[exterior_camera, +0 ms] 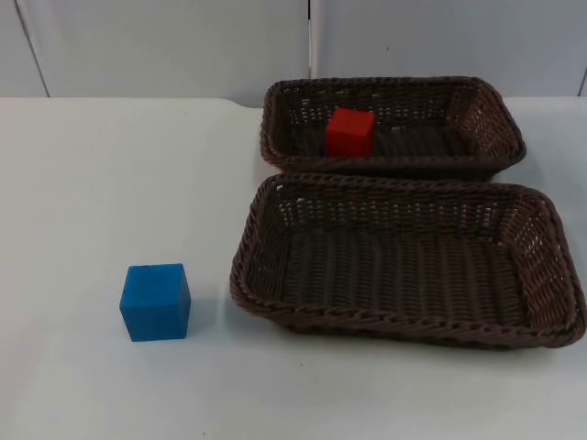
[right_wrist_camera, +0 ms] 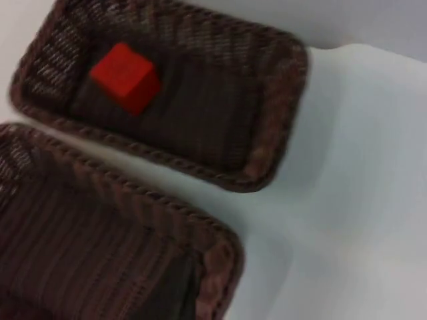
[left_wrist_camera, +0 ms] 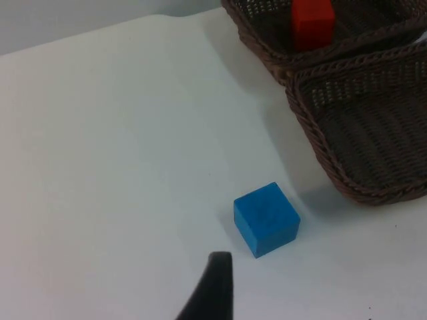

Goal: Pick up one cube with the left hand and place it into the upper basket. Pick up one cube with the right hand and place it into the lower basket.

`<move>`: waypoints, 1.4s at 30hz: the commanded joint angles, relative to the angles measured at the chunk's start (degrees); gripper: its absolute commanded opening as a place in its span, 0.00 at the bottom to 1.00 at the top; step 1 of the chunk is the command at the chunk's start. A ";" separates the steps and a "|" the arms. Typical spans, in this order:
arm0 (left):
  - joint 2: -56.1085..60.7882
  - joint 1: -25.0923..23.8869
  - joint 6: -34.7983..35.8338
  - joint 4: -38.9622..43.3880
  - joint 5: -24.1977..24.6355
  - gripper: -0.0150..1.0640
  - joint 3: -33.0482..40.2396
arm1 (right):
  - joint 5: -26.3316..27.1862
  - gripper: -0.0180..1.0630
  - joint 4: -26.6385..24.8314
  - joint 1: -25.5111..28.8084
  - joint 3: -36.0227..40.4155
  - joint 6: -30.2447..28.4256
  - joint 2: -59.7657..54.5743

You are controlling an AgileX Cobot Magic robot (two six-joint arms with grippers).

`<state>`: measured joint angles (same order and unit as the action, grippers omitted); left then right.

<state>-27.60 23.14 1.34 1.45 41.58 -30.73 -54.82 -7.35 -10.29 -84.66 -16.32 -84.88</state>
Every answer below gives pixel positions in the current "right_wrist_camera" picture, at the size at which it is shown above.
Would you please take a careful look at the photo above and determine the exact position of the dark brown wicker basket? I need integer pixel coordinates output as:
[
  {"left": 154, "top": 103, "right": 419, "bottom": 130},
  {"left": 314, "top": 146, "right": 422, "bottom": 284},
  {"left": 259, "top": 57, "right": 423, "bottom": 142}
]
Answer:
[
  {"left": 8, "top": 0, "right": 313, "bottom": 195},
  {"left": 0, "top": 122, "right": 246, "bottom": 320}
]

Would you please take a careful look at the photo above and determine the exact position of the red cube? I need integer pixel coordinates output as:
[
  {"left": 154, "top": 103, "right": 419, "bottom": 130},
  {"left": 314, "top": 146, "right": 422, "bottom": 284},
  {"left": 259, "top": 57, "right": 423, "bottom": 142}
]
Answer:
[{"left": 89, "top": 42, "right": 162, "bottom": 118}]

